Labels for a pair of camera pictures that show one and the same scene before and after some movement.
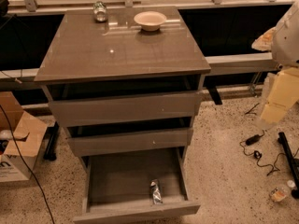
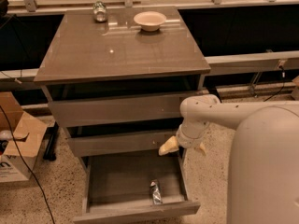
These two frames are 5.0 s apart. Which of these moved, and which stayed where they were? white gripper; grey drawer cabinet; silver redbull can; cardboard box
Moved: white gripper
Stayed: grey drawer cabinet; cardboard box; silver redbull can
